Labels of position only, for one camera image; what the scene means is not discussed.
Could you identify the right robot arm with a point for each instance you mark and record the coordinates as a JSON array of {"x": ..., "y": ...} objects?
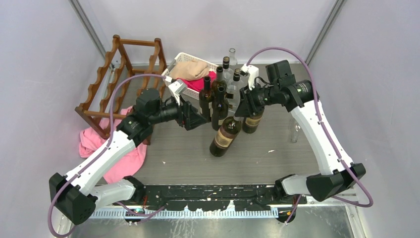
[{"x": 337, "y": 171}]

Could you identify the dark bottle beige label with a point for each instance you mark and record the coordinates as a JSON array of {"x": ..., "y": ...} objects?
[{"x": 250, "y": 124}]

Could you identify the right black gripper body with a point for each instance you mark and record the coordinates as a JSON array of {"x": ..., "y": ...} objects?
[{"x": 256, "y": 96}]

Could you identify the black-neck green wine bottle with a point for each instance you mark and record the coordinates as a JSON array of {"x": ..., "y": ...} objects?
[{"x": 219, "y": 108}]

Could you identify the rear clear bottle black cap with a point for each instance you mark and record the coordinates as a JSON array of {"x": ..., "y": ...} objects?
[{"x": 227, "y": 71}]

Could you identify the brown wine bottle white label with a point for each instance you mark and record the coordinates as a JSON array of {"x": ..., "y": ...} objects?
[{"x": 206, "y": 98}]

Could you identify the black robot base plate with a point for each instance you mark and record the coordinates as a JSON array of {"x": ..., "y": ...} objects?
[{"x": 249, "y": 197}]

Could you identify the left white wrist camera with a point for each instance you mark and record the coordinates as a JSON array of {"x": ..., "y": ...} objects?
[{"x": 176, "y": 88}]

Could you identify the clear drinking glass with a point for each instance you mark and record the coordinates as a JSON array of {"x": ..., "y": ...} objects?
[{"x": 294, "y": 130}]

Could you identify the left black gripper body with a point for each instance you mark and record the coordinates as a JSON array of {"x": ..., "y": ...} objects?
[{"x": 184, "y": 119}]

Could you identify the pink cloth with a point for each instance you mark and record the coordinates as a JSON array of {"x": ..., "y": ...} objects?
[{"x": 128, "y": 165}]

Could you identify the beige cloth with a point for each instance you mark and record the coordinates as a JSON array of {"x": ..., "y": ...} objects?
[{"x": 190, "y": 70}]

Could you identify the empty clear glass bottle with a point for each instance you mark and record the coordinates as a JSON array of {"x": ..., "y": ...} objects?
[{"x": 232, "y": 56}]

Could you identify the silver-neck dark wine bottle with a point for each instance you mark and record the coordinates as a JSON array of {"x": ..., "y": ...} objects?
[{"x": 226, "y": 134}]

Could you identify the clear bottle black cap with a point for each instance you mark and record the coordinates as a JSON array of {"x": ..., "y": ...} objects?
[
  {"x": 233, "y": 91},
  {"x": 227, "y": 71}
]

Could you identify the white plastic basket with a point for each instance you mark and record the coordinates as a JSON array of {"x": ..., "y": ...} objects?
[{"x": 186, "y": 57}]

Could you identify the magenta cloth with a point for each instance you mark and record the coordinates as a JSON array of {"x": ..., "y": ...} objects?
[{"x": 198, "y": 85}]

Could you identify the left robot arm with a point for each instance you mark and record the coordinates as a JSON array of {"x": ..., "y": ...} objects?
[{"x": 76, "y": 194}]

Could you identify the dark bottle gold label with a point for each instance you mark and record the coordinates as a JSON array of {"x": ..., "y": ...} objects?
[{"x": 219, "y": 81}]

